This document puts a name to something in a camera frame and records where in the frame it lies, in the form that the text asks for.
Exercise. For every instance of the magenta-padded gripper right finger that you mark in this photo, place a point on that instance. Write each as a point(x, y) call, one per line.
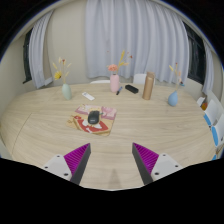
point(148, 159)

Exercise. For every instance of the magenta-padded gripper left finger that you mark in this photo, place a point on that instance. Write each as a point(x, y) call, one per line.
point(75, 159)

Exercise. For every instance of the black computer mouse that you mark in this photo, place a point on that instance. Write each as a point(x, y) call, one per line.
point(93, 117)

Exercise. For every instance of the cartoon printed mouse pad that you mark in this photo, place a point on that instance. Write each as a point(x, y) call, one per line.
point(100, 128)

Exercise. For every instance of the white remote control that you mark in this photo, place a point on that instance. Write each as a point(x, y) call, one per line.
point(88, 96)

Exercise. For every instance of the blue vase with dried flowers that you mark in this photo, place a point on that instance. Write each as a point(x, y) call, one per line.
point(172, 99)

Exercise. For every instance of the green vase with yellow flowers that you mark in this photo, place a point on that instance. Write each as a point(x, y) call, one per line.
point(66, 92)

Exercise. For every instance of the copper brown drink bottle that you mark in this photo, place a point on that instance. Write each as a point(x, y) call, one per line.
point(148, 87)

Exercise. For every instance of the black rectangular case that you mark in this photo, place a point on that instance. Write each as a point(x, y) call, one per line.
point(131, 89)

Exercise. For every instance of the dark marker pen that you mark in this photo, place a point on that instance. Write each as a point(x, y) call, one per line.
point(119, 90)

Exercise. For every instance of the white chairs with blue seats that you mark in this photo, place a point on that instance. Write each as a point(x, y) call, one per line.
point(213, 113)

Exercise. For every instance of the white chair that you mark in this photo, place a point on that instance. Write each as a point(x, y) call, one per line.
point(139, 79)
point(100, 81)

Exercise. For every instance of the pink vase with flowers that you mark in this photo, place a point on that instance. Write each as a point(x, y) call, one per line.
point(114, 84)

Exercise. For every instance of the narrow white curtain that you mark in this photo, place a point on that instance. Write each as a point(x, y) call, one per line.
point(39, 50)
point(208, 70)

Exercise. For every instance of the dark framed window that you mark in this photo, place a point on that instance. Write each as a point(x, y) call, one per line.
point(27, 56)
point(195, 55)

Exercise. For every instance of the wide white curtain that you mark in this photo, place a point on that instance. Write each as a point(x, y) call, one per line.
point(133, 36)

